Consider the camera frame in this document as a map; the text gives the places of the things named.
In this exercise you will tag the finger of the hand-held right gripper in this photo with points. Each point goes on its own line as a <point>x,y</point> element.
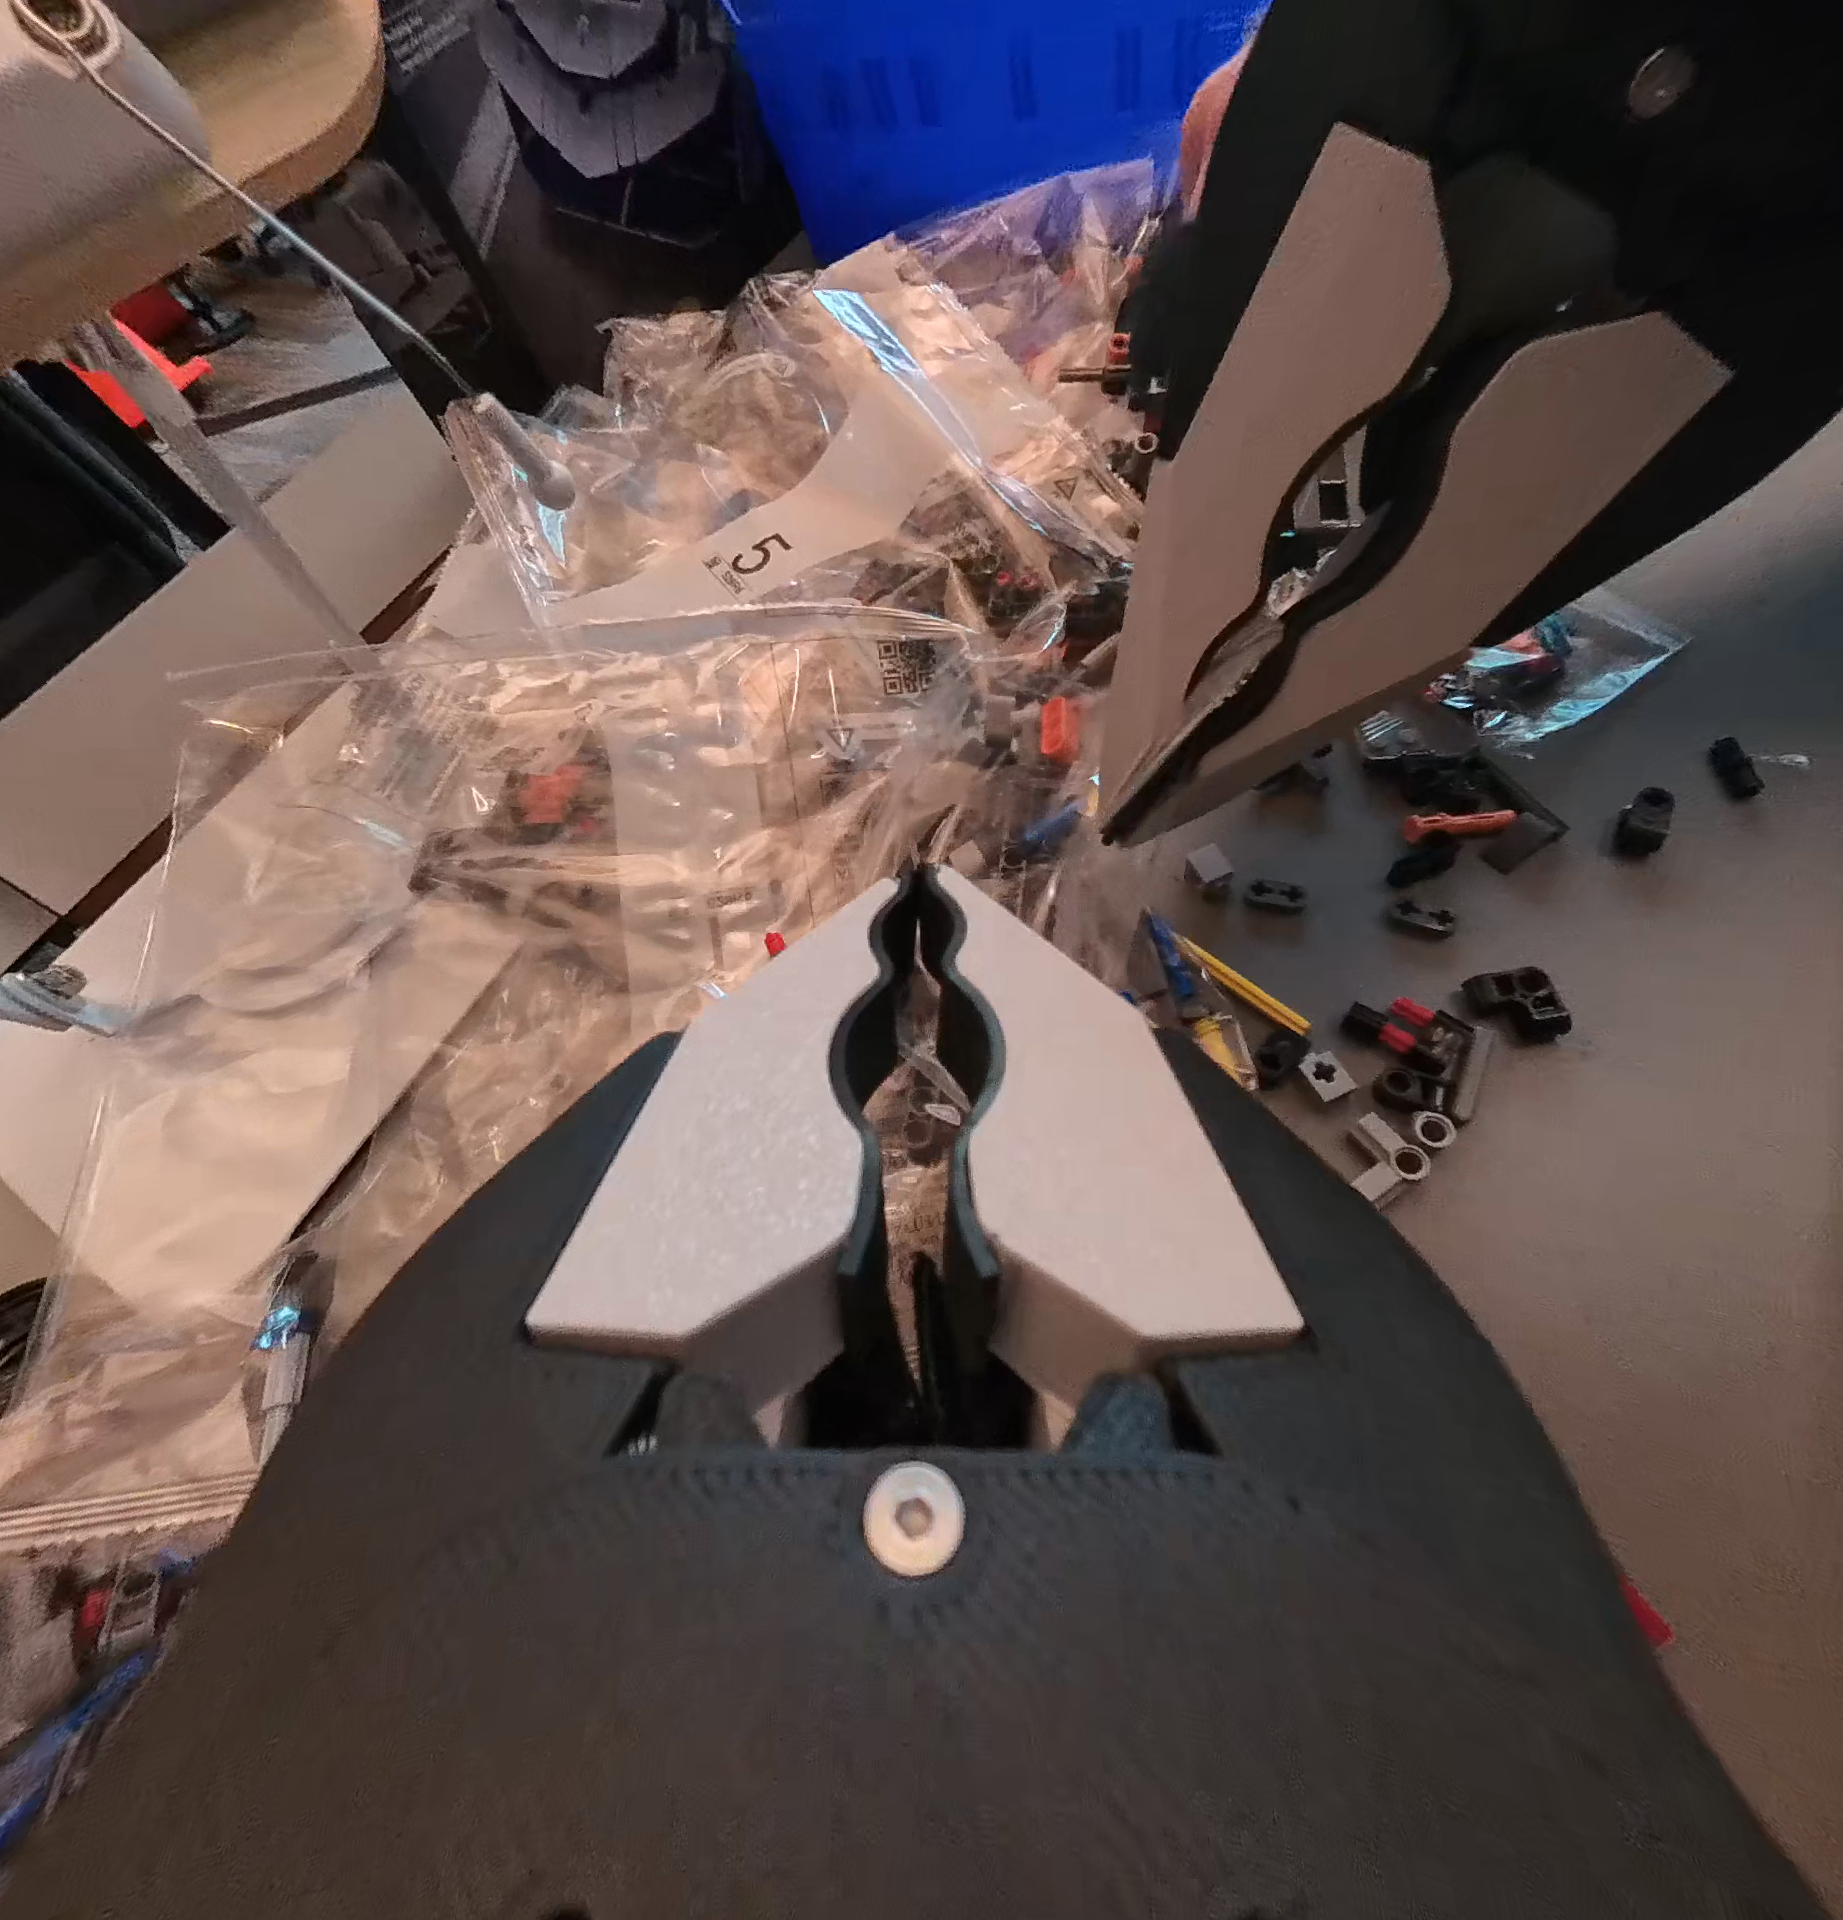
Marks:
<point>1266,455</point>
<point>1461,555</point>

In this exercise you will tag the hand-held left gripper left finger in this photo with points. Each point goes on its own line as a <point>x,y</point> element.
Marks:
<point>680,1197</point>

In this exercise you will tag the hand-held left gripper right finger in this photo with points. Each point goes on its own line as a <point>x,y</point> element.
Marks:
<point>1147,1197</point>

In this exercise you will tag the dark grey long lego axle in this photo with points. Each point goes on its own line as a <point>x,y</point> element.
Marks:
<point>1520,785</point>

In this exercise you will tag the black lego connector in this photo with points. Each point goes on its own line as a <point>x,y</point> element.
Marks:
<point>1422,863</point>
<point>1279,1058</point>
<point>1520,999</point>
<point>1734,765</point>
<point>1441,769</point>

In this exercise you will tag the clear bag of lego wheels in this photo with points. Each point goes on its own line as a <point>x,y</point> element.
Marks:
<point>412,900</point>

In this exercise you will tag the grey lego chassis assembly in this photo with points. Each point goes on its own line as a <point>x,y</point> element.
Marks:
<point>1119,376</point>

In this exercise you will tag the grey L-shaped lego plate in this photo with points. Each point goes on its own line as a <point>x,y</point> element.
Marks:
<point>1387,740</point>

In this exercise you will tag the grey lego brick axle hole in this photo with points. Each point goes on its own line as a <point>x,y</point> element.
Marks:
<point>1327,1079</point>

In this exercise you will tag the yellow lego axle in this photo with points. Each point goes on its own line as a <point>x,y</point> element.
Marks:
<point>1237,987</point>

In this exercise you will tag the orange lego pin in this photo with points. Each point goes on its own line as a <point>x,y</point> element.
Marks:
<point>1458,824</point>

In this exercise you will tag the grey curved lego slope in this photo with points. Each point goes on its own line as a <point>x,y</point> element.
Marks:
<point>1515,851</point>

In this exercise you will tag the small black lego pin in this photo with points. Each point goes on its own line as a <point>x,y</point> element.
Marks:
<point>1642,818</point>

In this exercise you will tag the small grey lego block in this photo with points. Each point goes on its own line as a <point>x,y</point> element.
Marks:
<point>1207,871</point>

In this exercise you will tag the light grey lego axle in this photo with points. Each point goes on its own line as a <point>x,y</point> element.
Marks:
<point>1470,1072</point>

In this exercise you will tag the red and grey lego pin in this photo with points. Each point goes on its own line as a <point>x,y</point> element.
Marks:
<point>1642,1616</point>

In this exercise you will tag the black lego set box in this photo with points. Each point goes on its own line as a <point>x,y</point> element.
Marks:
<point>563,137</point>

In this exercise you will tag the person's right hand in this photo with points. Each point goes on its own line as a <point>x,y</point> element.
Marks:
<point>1201,130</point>

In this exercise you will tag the small clear bag coloured pins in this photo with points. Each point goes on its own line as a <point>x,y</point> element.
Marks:
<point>1547,660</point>

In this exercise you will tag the black connector with red pins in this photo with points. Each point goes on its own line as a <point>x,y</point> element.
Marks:
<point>1399,1026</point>

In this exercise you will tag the dark grey two-hole liftarm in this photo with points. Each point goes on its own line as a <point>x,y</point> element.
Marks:
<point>1274,895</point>

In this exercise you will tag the dark grey two-hole connector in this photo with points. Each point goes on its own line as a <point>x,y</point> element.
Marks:
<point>1422,918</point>

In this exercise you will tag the blue plastic bin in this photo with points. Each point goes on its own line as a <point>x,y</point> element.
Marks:
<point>980,105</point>

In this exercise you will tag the clear bag with white label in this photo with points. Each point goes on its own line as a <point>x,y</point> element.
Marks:
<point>804,555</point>

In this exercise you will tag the orange plastic object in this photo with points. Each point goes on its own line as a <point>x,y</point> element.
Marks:
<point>148,376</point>

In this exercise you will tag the beige book stand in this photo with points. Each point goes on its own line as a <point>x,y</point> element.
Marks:
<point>138,167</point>

